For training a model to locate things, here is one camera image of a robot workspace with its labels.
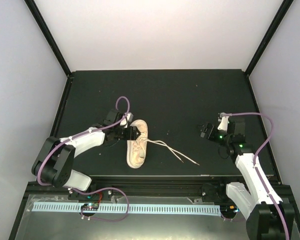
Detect white shoelace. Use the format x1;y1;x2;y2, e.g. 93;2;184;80
140;137;200;166

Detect white beige sneaker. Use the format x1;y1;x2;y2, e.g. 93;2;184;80
126;119;149;169

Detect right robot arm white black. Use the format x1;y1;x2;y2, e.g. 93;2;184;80
198;112;295;240

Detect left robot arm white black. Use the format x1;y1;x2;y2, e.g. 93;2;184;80
31;109;141;200

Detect right small circuit board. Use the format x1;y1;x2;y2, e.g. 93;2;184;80
220;205;240;213

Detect small circuit board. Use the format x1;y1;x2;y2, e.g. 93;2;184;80
80;203;99;211
220;205;240;213

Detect left small circuit board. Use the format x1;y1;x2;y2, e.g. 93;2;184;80
80;203;99;211

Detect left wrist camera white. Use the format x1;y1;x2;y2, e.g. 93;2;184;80
120;112;133;128

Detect black front frame rail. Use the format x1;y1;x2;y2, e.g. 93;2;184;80
27;174;291;201

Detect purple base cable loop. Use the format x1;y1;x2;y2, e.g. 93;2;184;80
72;187;130;222

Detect black aluminium frame left post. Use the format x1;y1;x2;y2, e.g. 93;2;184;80
24;0;72;77

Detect black aluminium frame post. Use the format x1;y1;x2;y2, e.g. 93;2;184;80
244;0;294;77
24;0;72;77

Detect light blue slotted cable duct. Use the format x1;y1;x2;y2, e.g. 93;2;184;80
31;202;221;217

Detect black aluminium frame right post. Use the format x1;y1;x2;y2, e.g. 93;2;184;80
244;0;294;77

